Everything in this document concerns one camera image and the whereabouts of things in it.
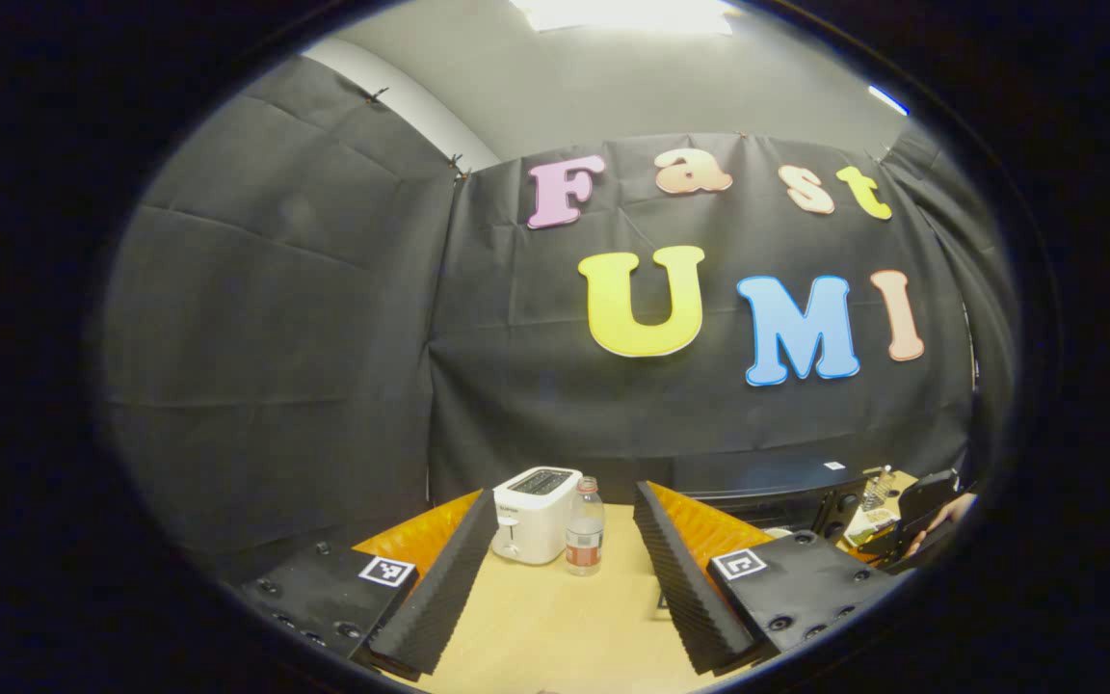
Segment clear red label water bottle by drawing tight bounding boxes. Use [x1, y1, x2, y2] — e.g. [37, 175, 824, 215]
[565, 476, 607, 578]

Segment black backdrop cloth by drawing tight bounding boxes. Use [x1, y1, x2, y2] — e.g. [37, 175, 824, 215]
[97, 53, 1018, 581]

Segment black electric oven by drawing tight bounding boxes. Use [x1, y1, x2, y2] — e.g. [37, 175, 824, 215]
[673, 453, 870, 543]

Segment wire mesh holder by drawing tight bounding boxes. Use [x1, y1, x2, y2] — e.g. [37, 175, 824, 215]
[860, 466, 896, 513]

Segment white toaster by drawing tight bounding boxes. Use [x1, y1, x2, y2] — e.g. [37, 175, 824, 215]
[491, 467, 584, 567]

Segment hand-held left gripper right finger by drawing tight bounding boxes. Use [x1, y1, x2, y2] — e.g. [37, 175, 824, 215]
[633, 480, 905, 677]

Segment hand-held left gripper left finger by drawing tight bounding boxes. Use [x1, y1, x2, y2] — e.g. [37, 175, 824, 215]
[237, 488, 501, 676]

